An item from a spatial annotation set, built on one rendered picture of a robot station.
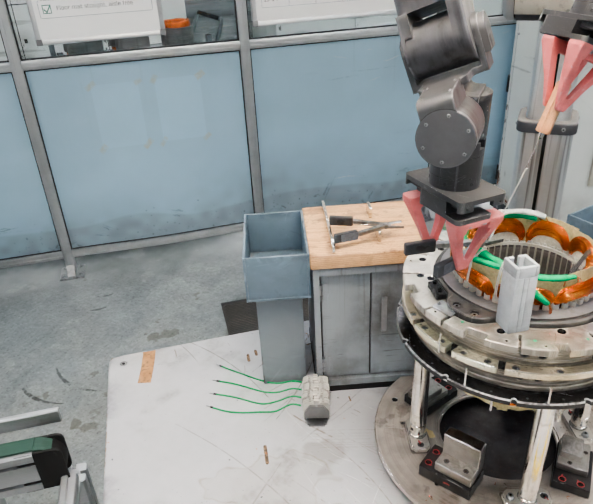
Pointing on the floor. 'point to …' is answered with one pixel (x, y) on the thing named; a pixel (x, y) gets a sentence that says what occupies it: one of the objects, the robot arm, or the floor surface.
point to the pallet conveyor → (21, 463)
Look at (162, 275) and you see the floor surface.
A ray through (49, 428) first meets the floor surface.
